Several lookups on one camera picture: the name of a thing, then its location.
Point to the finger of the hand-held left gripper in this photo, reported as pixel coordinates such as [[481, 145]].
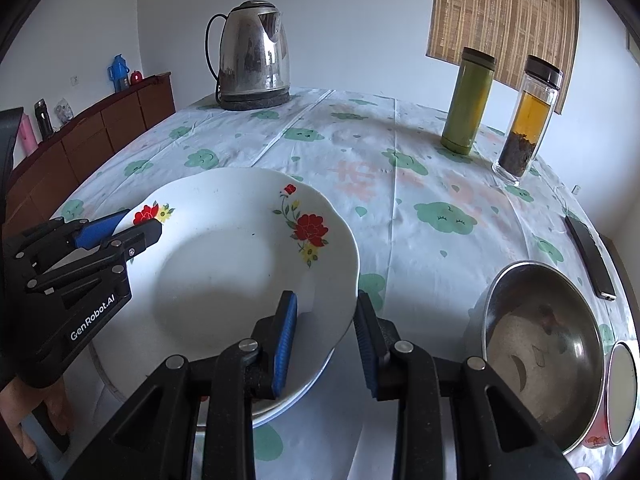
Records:
[[100, 230], [142, 235]]

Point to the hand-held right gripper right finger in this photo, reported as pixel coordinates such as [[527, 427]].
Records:
[[365, 355]]

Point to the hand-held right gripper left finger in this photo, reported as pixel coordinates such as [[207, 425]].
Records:
[[286, 345]]

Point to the white plate with red flowers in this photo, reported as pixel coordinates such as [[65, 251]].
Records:
[[215, 260]]

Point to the stainless steel bowl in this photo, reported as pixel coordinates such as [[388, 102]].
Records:
[[540, 340]]

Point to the white enamel bowl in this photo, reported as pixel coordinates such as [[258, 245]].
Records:
[[622, 390]]

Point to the person's left hand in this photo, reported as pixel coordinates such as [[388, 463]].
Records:
[[55, 405]]

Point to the brown wooden cabinet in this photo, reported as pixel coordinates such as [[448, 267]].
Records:
[[115, 120]]

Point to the pink thermos flask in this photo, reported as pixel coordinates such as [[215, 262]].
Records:
[[26, 135]]

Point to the black drink bottle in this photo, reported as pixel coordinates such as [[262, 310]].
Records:
[[44, 120]]

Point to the clear plastic bag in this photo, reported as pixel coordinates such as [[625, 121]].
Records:
[[64, 110]]

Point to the small red jar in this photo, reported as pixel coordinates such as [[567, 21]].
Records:
[[136, 78]]

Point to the blue thermos flask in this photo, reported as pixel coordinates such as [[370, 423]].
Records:
[[119, 75]]

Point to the cloud print tablecloth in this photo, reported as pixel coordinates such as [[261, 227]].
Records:
[[400, 200]]

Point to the black kettle base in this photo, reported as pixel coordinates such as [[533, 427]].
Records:
[[250, 102]]

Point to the stainless steel electric kettle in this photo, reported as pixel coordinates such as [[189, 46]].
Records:
[[255, 50]]

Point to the black phone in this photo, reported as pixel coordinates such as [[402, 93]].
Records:
[[590, 257]]

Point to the green thermos bottle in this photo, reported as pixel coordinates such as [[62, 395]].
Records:
[[467, 105]]

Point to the glass tea bottle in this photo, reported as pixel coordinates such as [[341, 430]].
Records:
[[530, 120]]

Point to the bamboo window blind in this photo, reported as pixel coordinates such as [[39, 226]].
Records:
[[500, 5]]

